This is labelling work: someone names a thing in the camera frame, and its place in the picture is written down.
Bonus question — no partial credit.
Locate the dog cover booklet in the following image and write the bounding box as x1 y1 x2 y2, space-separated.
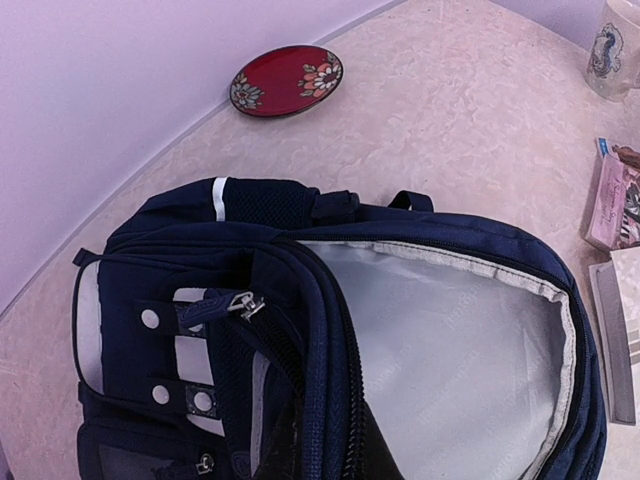
596 137 640 169

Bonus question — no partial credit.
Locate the white coffee cover book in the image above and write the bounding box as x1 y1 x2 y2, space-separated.
589 247 639 426

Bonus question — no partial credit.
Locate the red floral round dish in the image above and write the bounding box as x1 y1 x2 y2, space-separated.
229 45 344 118

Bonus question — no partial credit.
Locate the navy blue backpack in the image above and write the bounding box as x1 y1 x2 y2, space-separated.
72 177 607 479

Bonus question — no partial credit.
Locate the pink magazine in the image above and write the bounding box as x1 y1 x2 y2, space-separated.
585 154 639 252

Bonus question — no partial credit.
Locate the beige ceramic mug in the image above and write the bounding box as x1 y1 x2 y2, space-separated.
585 0 639 102

